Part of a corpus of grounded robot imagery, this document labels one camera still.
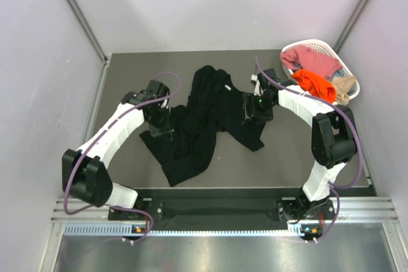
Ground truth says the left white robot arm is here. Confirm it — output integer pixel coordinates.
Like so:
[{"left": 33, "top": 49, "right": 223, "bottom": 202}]
[{"left": 62, "top": 80, "right": 173, "bottom": 219}]

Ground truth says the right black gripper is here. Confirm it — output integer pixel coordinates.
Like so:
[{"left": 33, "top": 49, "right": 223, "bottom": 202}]
[{"left": 242, "top": 92, "right": 276, "bottom": 125}]

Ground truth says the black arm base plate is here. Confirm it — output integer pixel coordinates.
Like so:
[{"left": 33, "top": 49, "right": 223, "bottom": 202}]
[{"left": 107, "top": 187, "right": 339, "bottom": 222}]

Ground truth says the beige garment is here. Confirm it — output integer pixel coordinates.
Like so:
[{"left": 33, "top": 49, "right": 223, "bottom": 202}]
[{"left": 331, "top": 76, "right": 356, "bottom": 105}]

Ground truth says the light blue garment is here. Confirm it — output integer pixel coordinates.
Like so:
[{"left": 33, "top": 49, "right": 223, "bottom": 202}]
[{"left": 331, "top": 69, "right": 345, "bottom": 79}]

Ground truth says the white laundry basket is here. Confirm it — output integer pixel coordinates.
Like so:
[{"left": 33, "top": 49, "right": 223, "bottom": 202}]
[{"left": 280, "top": 39, "right": 360, "bottom": 105}]

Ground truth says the grey slotted cable duct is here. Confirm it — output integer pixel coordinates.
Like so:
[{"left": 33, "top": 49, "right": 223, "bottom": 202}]
[{"left": 64, "top": 224, "right": 319, "bottom": 237}]

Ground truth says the orange t shirt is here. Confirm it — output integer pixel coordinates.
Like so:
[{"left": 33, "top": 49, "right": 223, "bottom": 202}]
[{"left": 291, "top": 69, "right": 336, "bottom": 103}]

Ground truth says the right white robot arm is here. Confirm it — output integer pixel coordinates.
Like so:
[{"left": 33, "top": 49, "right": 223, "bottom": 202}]
[{"left": 243, "top": 69, "right": 358, "bottom": 218}]

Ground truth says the black t shirt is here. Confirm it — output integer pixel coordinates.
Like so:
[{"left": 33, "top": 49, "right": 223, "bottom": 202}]
[{"left": 140, "top": 65, "right": 264, "bottom": 187}]

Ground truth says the pink t shirt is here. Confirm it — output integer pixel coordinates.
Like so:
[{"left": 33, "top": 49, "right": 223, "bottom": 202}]
[{"left": 280, "top": 45, "right": 342, "bottom": 79}]

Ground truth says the aluminium frame rail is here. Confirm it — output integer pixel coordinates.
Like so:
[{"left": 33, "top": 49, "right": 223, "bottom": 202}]
[{"left": 51, "top": 197, "right": 398, "bottom": 223}]

